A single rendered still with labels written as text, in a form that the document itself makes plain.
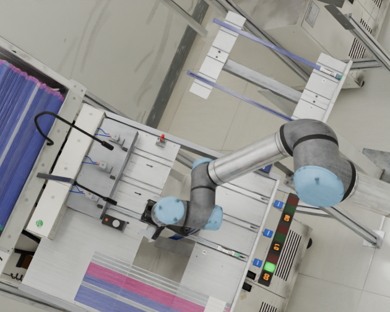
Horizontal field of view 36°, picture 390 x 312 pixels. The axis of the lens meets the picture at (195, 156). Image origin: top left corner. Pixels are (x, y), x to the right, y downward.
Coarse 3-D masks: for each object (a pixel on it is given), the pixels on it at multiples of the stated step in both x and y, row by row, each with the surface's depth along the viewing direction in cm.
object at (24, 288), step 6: (18, 288) 203; (24, 288) 203; (30, 288) 203; (36, 294) 202; (42, 294) 202; (48, 300) 202; (54, 300) 202; (60, 300) 202; (66, 306) 201; (72, 306) 201
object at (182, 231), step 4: (168, 228) 185; (172, 228) 183; (176, 228) 184; (180, 228) 185; (184, 228) 186; (188, 228) 187; (176, 232) 185; (180, 232) 185; (184, 232) 186; (188, 232) 187
